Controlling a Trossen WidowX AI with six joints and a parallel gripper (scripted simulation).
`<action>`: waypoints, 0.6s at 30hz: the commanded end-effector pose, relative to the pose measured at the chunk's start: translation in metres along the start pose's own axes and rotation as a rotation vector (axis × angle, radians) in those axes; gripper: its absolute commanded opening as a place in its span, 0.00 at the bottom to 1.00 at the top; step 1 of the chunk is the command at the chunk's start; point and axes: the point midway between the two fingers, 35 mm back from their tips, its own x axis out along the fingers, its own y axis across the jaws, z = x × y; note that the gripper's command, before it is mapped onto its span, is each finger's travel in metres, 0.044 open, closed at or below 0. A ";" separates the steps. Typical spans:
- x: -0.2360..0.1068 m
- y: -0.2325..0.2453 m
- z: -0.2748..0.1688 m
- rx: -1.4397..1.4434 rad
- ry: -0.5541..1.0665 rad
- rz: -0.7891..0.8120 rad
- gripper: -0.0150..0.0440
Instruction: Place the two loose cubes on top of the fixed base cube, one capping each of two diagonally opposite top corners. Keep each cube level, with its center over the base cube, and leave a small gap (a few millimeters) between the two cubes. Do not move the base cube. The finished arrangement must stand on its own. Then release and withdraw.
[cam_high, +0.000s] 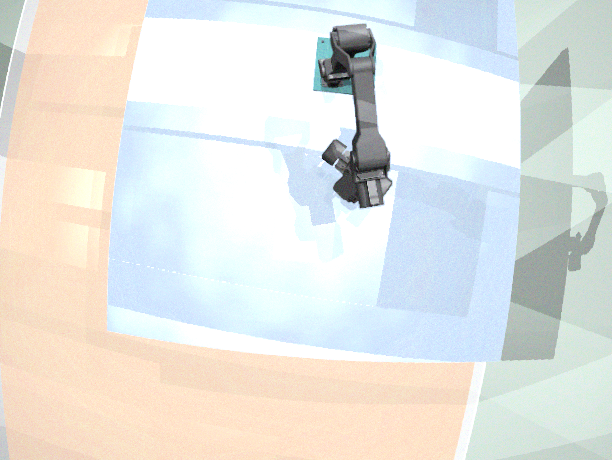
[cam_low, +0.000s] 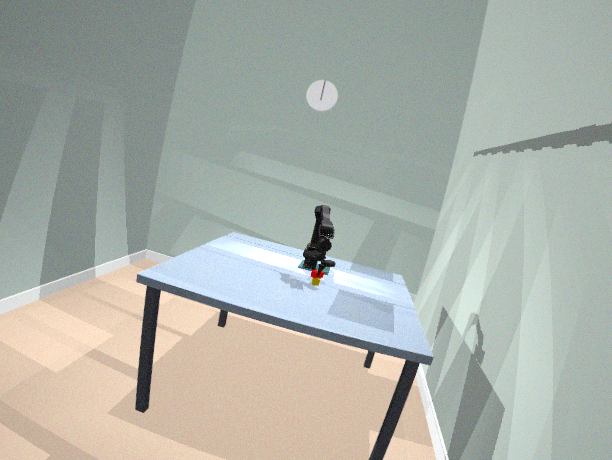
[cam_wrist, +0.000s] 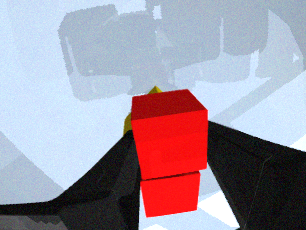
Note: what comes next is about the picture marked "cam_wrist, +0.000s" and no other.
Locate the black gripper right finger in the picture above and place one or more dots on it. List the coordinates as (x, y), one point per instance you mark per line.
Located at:
(263, 182)

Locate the red cube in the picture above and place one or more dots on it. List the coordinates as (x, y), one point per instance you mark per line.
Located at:
(171, 133)
(171, 194)

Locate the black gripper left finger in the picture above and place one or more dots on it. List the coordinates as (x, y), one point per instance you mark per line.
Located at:
(107, 197)

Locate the yellow cube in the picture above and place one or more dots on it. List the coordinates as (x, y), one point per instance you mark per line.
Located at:
(127, 124)

